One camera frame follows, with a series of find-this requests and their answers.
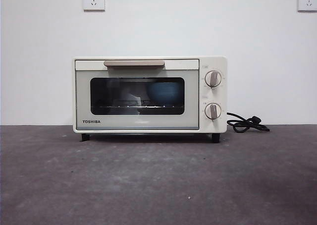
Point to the cream toaster oven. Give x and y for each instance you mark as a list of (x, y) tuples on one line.
[(215, 61)]

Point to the blue ribbed bowl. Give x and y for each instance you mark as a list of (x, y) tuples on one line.
[(163, 93)]

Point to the beige oven knob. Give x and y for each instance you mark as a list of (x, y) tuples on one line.
[(213, 79), (212, 111)]

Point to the white wall socket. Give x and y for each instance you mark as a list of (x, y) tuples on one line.
[(308, 2), (93, 0)]

